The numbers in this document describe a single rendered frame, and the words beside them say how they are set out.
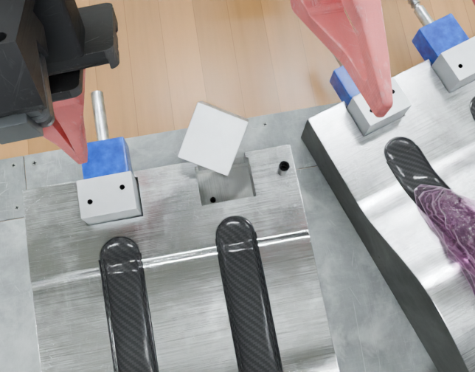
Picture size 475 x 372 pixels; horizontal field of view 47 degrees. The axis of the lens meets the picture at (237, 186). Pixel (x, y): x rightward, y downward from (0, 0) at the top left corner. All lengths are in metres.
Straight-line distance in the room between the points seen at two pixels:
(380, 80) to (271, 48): 0.47
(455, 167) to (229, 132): 0.24
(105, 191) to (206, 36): 0.27
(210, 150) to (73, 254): 0.16
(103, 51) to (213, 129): 0.19
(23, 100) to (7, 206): 0.39
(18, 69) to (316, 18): 0.13
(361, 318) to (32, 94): 0.44
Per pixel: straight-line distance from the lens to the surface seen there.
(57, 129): 0.38
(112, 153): 0.53
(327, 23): 0.25
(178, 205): 0.52
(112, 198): 0.50
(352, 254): 0.61
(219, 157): 0.50
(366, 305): 0.61
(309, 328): 0.52
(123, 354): 0.52
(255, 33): 0.69
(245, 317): 0.51
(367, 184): 0.58
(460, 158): 0.61
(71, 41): 0.33
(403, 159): 0.60
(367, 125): 0.57
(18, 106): 0.27
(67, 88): 0.35
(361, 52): 0.22
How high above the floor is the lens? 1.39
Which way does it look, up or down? 75 degrees down
